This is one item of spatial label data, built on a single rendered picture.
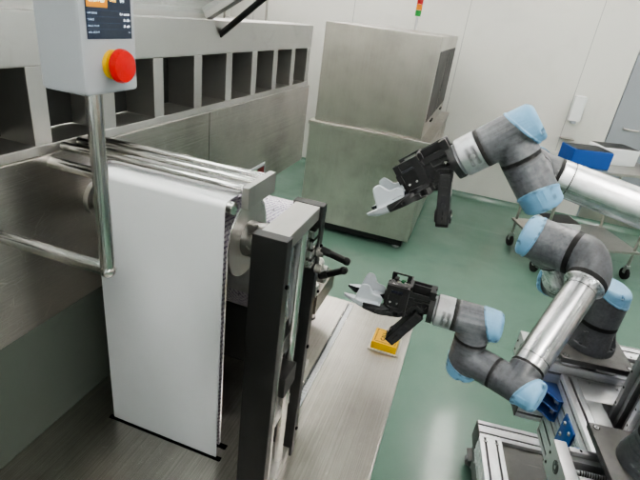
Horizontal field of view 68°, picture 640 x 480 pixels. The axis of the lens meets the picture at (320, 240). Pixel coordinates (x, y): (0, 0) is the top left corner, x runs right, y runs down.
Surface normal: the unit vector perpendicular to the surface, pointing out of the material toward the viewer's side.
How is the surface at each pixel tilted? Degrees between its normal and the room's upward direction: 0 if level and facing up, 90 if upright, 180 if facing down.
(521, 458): 0
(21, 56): 90
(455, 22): 90
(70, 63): 90
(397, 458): 0
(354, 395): 0
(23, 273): 90
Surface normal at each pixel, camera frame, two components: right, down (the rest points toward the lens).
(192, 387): -0.33, 0.37
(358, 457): 0.12, -0.89
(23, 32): 0.94, 0.25
